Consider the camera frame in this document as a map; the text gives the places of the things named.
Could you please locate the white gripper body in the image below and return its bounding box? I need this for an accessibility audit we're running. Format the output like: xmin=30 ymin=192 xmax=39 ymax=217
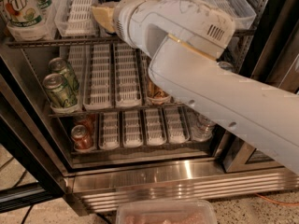
xmin=113 ymin=0 xmax=163 ymax=49

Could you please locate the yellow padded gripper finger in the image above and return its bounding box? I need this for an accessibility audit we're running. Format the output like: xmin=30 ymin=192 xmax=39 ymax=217
xmin=91 ymin=2 xmax=118 ymax=34

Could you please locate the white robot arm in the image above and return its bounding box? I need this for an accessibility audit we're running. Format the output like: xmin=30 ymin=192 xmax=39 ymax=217
xmin=92 ymin=0 xmax=299 ymax=174

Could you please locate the rear green soda can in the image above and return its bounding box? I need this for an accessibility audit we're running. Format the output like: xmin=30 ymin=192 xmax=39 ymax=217
xmin=49 ymin=57 xmax=79 ymax=94

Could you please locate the green soda can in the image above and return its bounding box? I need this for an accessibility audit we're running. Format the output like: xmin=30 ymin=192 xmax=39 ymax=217
xmin=49 ymin=57 xmax=79 ymax=94
xmin=43 ymin=73 xmax=78 ymax=108

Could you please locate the front gold soda can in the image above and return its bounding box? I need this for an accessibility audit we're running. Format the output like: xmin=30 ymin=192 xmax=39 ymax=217
xmin=147 ymin=79 xmax=168 ymax=99

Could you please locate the gold soda can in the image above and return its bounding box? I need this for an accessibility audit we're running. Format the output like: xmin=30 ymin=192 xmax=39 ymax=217
xmin=218 ymin=62 xmax=235 ymax=72
xmin=147 ymin=79 xmax=168 ymax=99

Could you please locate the front 7up can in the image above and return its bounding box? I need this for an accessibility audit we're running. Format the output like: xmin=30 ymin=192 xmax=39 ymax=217
xmin=1 ymin=0 xmax=43 ymax=28

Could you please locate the front green soda can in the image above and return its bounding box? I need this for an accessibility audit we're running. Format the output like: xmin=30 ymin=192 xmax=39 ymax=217
xmin=43 ymin=73 xmax=78 ymax=108

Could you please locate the right gold soda can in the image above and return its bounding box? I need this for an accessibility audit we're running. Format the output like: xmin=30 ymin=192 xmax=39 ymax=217
xmin=218 ymin=62 xmax=235 ymax=72

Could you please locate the stainless steel fridge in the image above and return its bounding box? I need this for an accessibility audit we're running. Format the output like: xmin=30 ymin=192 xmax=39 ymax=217
xmin=0 ymin=0 xmax=298 ymax=216

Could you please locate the rear red soda can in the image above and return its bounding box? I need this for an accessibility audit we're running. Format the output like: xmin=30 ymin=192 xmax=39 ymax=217
xmin=73 ymin=114 xmax=94 ymax=134

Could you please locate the red soda can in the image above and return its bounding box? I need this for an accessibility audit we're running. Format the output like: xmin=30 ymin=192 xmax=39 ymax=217
xmin=73 ymin=114 xmax=94 ymax=134
xmin=71 ymin=125 xmax=93 ymax=151

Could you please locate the front red soda can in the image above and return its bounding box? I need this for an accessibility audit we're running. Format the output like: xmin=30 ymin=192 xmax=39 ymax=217
xmin=71 ymin=125 xmax=93 ymax=151

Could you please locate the clear water bottle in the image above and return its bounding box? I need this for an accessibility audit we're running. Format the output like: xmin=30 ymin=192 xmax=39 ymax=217
xmin=191 ymin=114 xmax=216 ymax=142

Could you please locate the clear plastic food container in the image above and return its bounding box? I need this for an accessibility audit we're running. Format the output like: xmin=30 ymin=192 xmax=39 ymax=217
xmin=116 ymin=200 xmax=218 ymax=224

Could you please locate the middle wire shelf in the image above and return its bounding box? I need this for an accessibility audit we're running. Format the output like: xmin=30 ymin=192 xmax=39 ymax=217
xmin=48 ymin=103 xmax=185 ymax=118

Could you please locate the wire shelf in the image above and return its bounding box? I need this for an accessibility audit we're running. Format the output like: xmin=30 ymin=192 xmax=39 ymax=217
xmin=48 ymin=103 xmax=185 ymax=118
xmin=6 ymin=29 xmax=256 ymax=49

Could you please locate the top wire shelf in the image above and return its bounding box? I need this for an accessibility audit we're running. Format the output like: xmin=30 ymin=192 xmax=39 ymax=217
xmin=6 ymin=29 xmax=256 ymax=49

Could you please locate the black cable on floor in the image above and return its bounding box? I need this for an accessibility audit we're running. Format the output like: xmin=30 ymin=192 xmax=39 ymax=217
xmin=20 ymin=203 xmax=36 ymax=224

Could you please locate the orange cable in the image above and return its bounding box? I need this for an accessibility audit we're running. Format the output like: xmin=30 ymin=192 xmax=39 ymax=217
xmin=255 ymin=193 xmax=299 ymax=207

